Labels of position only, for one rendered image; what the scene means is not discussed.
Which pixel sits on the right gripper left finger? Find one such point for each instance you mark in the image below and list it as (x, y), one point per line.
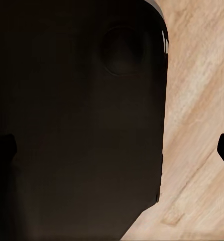
(8, 150)

